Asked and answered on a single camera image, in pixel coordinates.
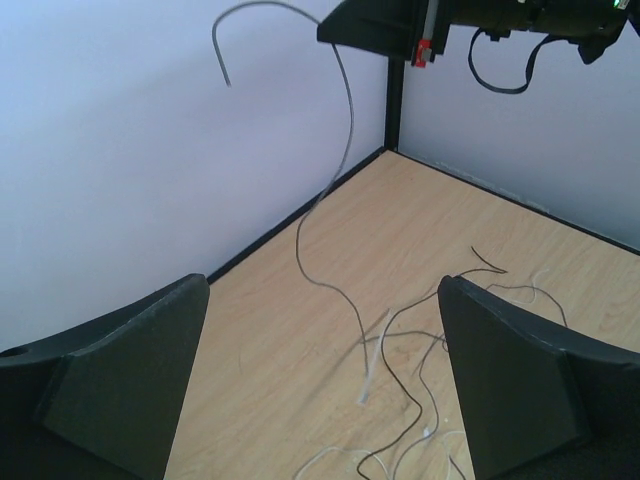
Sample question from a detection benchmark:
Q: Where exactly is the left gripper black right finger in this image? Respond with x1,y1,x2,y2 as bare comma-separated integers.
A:
437,276,639,479

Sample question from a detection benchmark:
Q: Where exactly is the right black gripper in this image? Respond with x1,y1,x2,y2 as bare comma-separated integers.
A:
316,0,625,68

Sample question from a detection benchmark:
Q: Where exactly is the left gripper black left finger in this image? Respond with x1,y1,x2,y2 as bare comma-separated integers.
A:
1,274,210,479

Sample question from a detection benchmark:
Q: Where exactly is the white thin wire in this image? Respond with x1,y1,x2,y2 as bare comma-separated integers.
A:
294,269,551,480

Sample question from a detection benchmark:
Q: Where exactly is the white zip tie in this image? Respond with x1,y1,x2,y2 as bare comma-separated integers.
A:
358,309,393,405

